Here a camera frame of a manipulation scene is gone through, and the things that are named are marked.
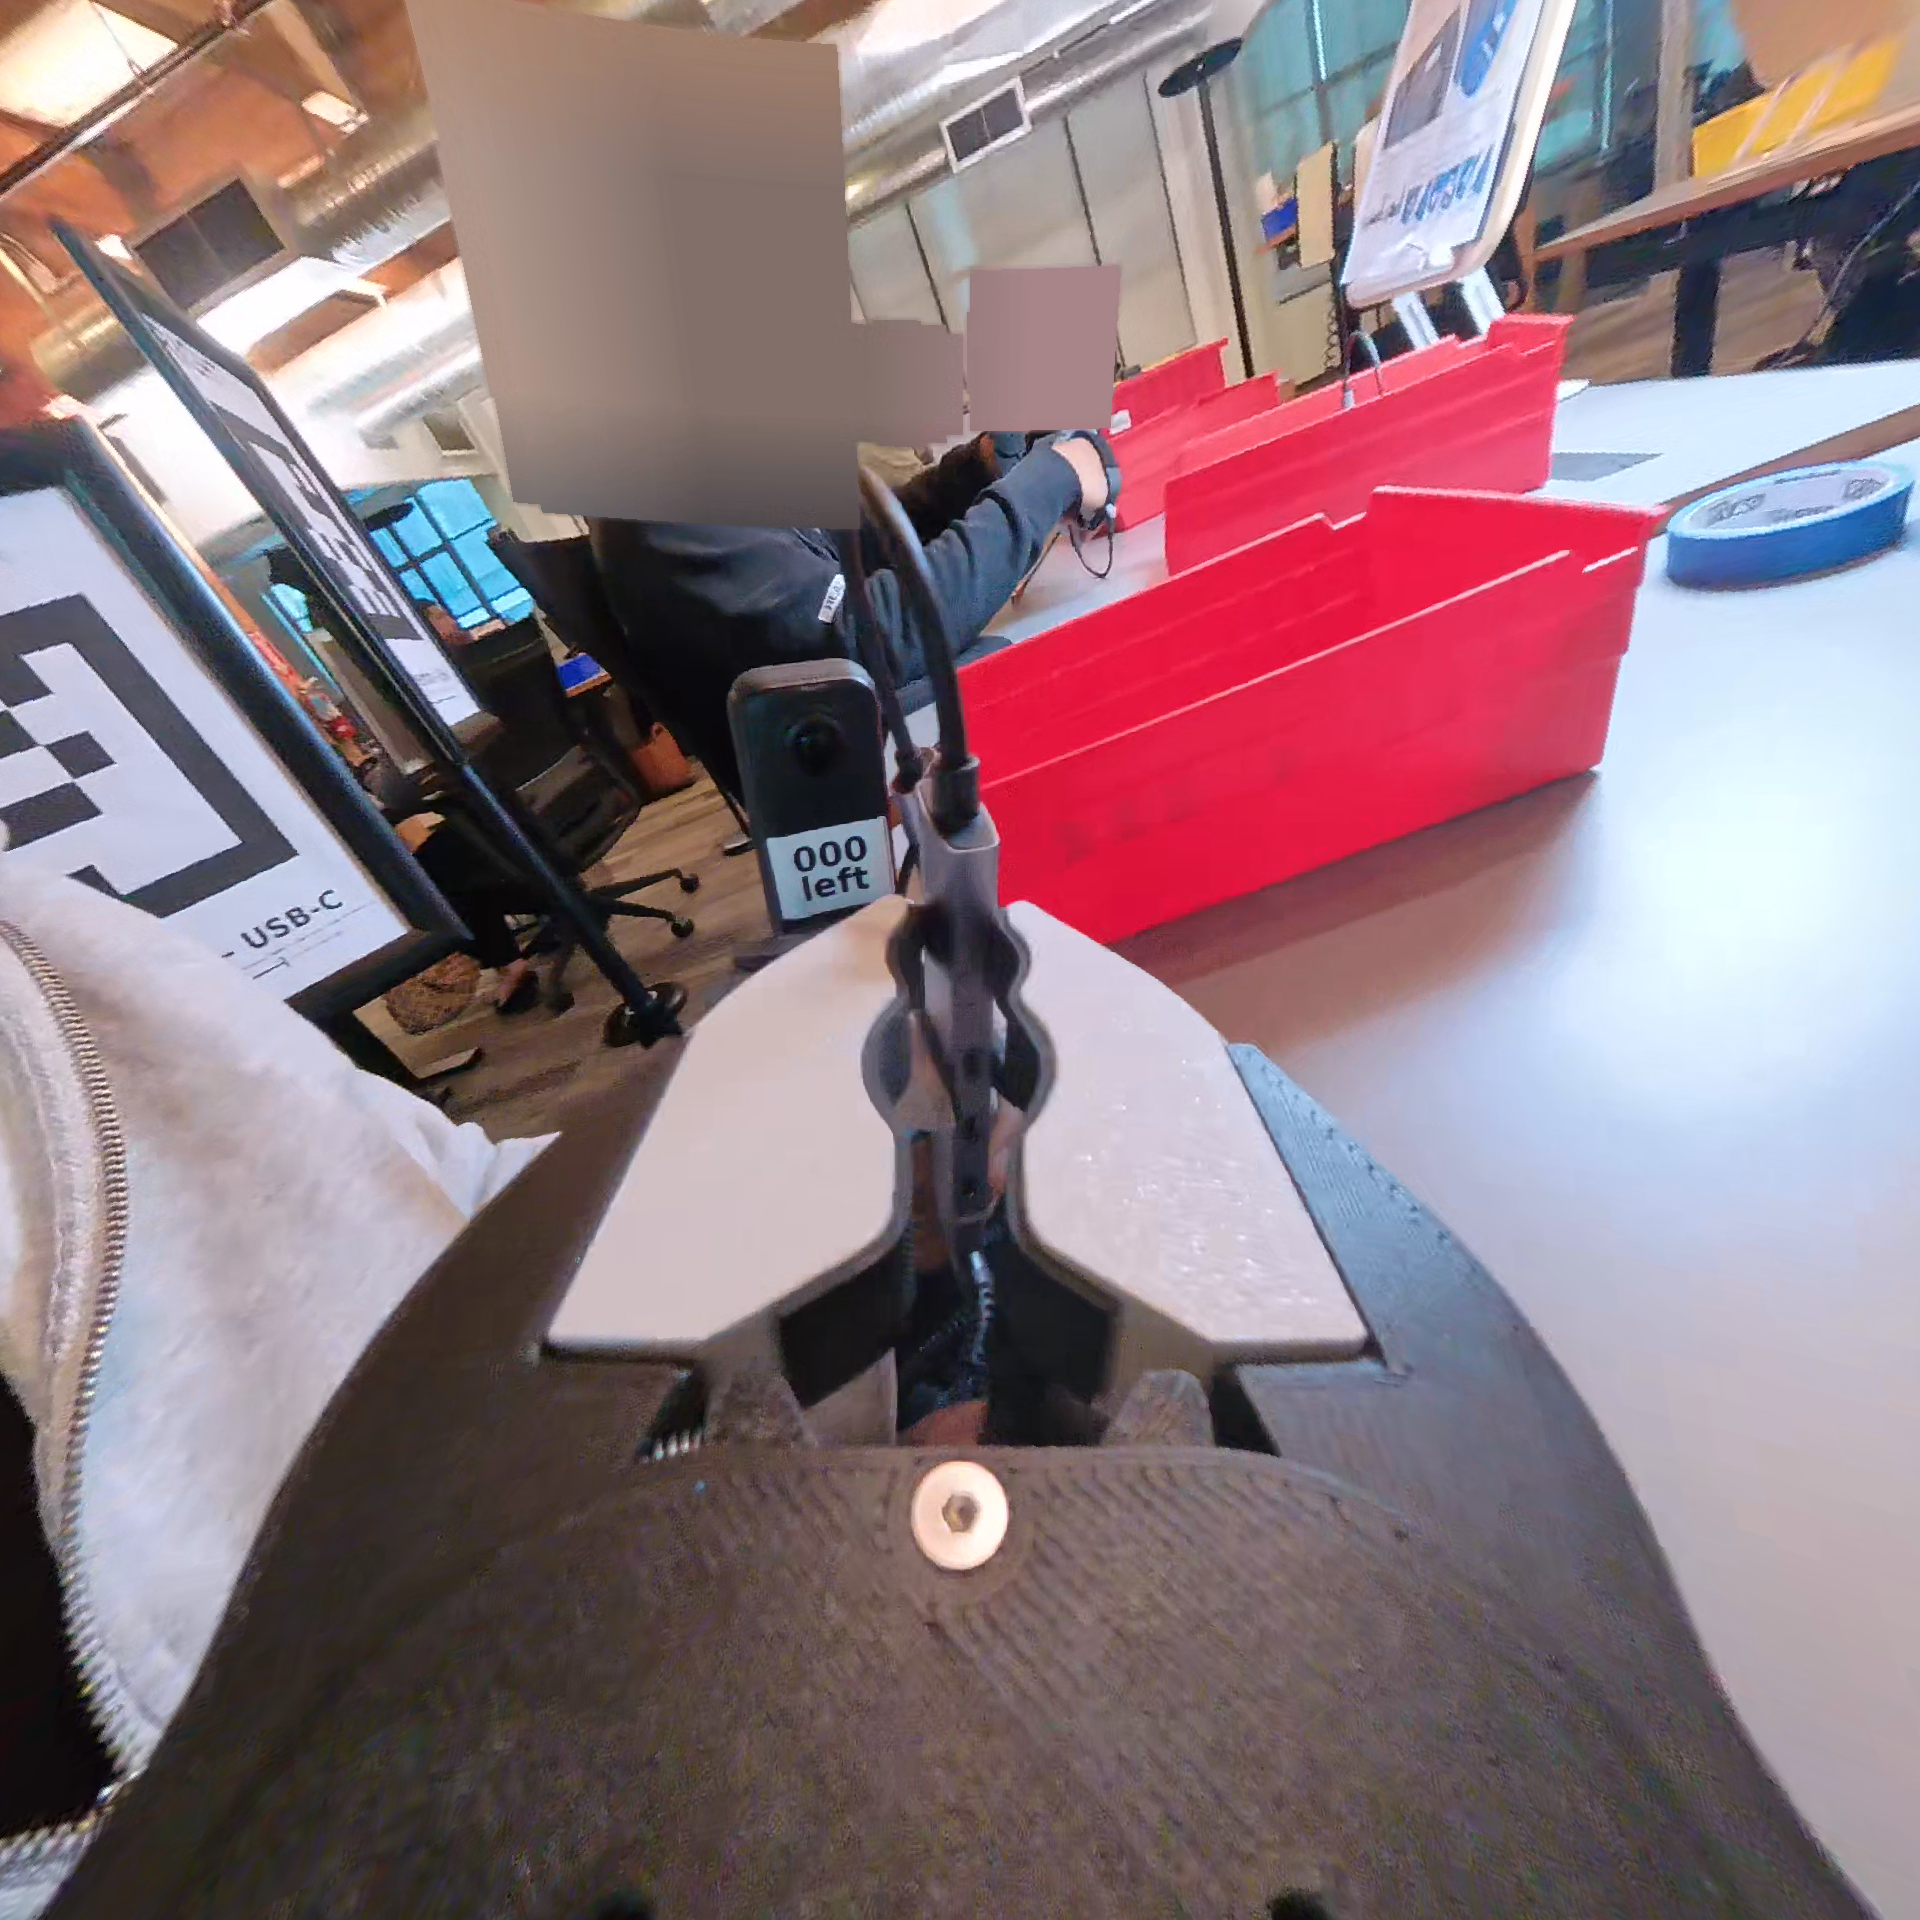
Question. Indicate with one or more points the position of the person's grey hoodie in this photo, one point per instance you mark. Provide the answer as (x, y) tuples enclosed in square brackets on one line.
[(255, 1230)]

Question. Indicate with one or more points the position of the instruction sign board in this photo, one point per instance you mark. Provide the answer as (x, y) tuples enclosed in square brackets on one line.
[(1440, 148)]

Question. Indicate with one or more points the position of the blue tape roll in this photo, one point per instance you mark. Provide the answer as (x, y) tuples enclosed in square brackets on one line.
[(1786, 524)]

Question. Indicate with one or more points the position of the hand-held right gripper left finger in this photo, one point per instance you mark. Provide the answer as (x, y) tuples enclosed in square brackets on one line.
[(751, 1155)]

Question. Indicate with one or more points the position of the black office chair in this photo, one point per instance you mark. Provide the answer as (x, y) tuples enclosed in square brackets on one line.
[(556, 750)]

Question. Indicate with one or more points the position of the slim grey usb hub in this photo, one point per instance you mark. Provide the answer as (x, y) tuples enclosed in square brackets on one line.
[(953, 886)]

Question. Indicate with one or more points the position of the row of yellow bins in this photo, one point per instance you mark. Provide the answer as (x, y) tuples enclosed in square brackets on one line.
[(1786, 105)]

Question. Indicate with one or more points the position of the black floor lamp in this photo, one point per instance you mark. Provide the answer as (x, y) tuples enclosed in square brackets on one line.
[(1223, 210)]

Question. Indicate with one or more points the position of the long wooden table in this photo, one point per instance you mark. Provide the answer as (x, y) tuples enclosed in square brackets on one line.
[(1724, 195)]

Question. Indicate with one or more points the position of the red plastic bin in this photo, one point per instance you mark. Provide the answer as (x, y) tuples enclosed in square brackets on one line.
[(1276, 750), (1170, 422), (1380, 434)]

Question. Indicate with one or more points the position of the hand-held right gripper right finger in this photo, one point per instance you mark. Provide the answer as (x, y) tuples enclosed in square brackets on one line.
[(1185, 1170)]

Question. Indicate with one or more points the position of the woven bag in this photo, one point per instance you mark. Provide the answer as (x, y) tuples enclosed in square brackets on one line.
[(433, 992)]

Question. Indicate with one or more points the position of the black framed sign on pole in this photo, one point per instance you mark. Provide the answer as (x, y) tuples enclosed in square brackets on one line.
[(300, 480)]

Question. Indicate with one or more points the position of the framed code sign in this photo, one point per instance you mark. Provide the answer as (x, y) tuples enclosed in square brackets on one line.
[(136, 750)]

